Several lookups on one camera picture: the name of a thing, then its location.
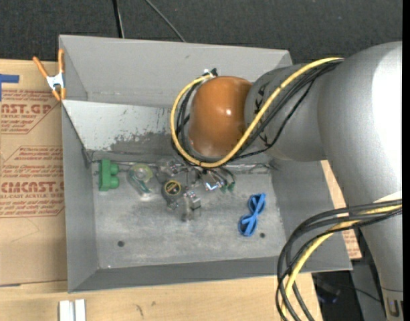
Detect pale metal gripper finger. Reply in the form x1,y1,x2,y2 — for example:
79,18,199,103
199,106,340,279
181,191,197,222
190,197,203,219

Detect black and yellow tape measure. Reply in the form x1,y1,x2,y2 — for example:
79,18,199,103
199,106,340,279
161,179,183,203

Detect grey metal bin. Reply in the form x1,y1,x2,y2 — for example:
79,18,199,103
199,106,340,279
58,34,354,294

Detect blue sunglasses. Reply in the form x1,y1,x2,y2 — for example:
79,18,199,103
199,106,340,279
237,193,268,237

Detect clear plastic cup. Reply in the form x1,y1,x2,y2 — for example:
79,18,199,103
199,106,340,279
126,163,156,197

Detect green toy building block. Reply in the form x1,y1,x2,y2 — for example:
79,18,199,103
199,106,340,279
98,158,120,192

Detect brown cardboard board red print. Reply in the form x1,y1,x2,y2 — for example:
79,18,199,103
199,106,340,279
0,58,363,289

